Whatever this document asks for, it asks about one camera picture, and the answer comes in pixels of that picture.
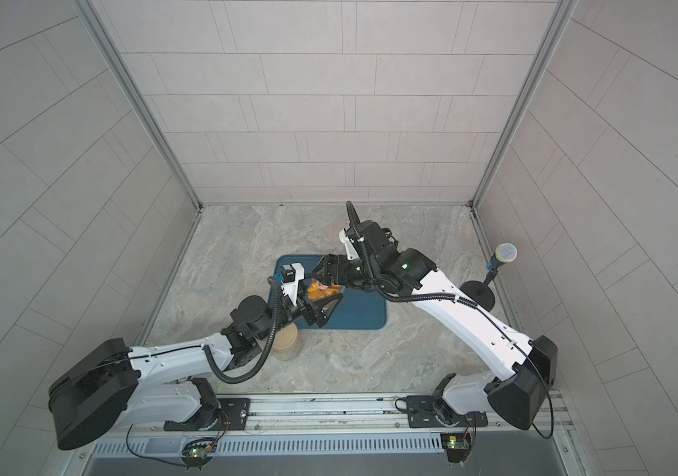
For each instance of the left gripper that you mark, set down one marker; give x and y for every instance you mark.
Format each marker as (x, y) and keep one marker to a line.
(310, 313)

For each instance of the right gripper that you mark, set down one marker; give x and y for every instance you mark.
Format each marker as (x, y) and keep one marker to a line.
(343, 275)

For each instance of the clear cookie jar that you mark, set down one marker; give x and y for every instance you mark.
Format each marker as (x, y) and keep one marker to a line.
(317, 292)

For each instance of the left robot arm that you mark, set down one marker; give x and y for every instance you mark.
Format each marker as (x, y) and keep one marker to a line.
(117, 385)

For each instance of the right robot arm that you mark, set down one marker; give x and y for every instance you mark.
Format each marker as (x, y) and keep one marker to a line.
(523, 368)

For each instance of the beige lid jar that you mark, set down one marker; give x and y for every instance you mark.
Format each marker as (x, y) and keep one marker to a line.
(287, 343)

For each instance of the blue tray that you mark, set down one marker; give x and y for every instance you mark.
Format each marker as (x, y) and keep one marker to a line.
(357, 311)

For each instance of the left circuit board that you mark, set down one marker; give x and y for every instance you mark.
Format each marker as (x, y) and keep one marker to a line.
(197, 453)

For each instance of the circuit board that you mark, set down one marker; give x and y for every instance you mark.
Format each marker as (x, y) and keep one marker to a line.
(457, 447)
(197, 453)

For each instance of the right circuit board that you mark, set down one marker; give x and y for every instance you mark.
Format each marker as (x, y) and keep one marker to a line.
(457, 447)

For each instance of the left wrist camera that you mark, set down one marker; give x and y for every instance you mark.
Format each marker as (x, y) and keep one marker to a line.
(291, 277)

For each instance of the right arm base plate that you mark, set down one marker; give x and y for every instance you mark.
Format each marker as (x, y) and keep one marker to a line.
(431, 412)

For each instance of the aluminium rail frame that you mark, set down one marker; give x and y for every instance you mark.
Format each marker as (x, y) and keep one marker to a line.
(343, 434)

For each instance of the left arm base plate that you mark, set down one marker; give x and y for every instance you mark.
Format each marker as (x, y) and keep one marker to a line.
(228, 414)

